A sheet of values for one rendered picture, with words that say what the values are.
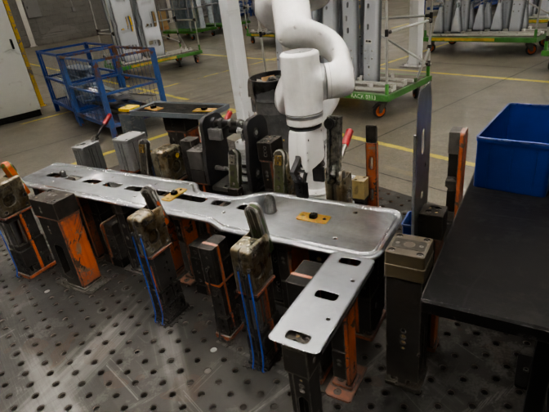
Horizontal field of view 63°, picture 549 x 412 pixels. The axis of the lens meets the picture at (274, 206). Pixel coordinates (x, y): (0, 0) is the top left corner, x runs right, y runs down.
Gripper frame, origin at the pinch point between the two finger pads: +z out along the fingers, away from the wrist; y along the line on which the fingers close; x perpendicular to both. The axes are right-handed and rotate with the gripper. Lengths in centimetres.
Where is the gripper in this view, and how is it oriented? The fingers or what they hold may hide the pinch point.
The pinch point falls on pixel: (310, 185)
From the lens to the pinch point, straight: 109.8
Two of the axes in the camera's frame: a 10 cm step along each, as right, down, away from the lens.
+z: 1.2, 8.8, 4.6
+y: -4.9, 4.5, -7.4
